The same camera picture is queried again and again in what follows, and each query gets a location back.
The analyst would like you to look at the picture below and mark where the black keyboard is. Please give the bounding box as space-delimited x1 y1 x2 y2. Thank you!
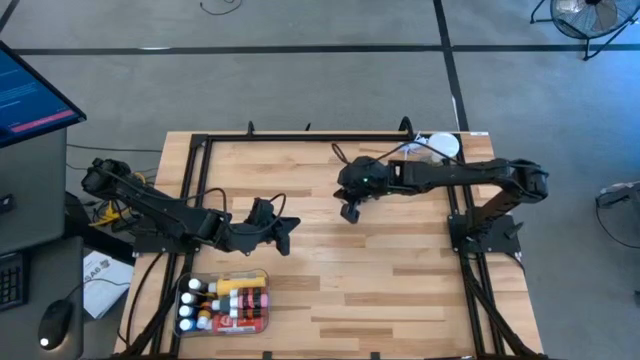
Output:
0 252 29 314

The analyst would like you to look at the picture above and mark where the clear plastic bin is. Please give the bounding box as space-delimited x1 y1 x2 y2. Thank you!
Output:
172 268 272 339

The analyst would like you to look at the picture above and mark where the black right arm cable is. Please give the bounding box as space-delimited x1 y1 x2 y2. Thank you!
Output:
330 141 550 174

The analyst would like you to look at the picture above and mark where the black aluminium frame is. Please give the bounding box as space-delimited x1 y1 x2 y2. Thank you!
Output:
113 115 549 360

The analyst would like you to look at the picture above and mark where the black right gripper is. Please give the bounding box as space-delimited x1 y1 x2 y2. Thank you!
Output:
333 155 397 225

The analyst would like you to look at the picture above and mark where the monitor with blue screen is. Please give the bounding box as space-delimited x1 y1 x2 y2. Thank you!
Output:
0 40 88 150

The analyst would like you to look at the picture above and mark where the white paper booklet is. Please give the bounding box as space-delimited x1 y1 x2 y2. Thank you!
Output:
82 249 135 321

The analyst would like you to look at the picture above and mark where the black floor cable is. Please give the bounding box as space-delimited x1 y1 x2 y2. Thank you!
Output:
198 0 245 17
66 143 164 180

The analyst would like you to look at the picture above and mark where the white cable bundle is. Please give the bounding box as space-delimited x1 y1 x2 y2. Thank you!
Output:
398 133 431 157

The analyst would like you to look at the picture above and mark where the yellow cable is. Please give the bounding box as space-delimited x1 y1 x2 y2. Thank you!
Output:
89 171 150 229

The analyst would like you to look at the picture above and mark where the black computer mouse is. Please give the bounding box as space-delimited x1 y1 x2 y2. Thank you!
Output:
38 298 75 352

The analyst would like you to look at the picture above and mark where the small red-brown paint bottle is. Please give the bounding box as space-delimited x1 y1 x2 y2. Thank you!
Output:
228 307 268 320

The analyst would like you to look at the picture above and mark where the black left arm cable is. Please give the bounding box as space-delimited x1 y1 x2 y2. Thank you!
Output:
197 187 288 236

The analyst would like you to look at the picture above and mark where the small ochre paint bottle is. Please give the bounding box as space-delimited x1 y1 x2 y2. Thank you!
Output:
195 299 215 331

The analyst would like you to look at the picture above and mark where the black floor fan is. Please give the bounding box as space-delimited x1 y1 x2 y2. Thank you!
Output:
529 0 640 62

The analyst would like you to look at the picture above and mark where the grey desk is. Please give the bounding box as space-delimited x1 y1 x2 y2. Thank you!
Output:
0 127 86 360

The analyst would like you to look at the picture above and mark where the large yellow paint bottle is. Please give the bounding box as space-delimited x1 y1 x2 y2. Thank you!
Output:
207 275 268 296

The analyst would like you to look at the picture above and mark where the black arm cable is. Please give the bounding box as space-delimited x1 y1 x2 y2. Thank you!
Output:
197 187 288 236
330 141 550 174

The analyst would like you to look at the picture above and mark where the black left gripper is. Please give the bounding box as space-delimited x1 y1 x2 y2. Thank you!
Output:
219 197 302 258

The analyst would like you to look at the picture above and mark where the small pink paint bottle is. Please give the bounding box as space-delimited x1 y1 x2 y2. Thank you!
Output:
239 293 270 310

